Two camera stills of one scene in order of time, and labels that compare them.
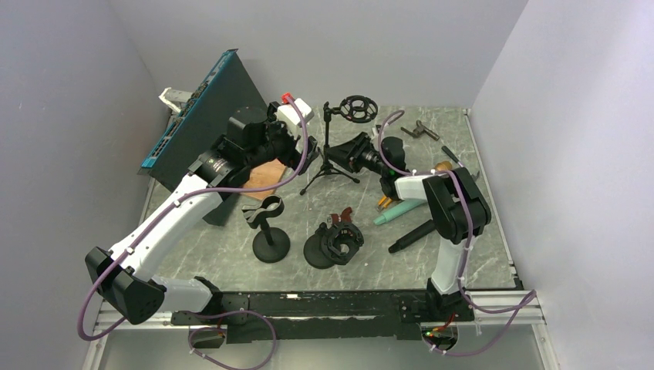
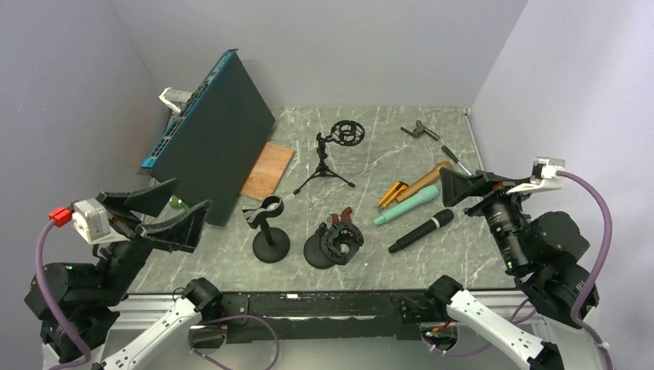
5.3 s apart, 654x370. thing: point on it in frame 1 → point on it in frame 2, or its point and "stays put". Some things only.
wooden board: x=269 y=173 stays put
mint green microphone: x=407 y=205 stays put
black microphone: x=404 y=242 stays put
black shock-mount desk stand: x=333 y=245 stays put
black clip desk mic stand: x=270 y=244 stays put
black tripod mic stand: x=357 y=109 → x=346 y=132
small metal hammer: x=453 y=157 stays put
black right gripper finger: x=348 y=150 → x=456 y=188
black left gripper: x=293 y=157 → x=181 y=230
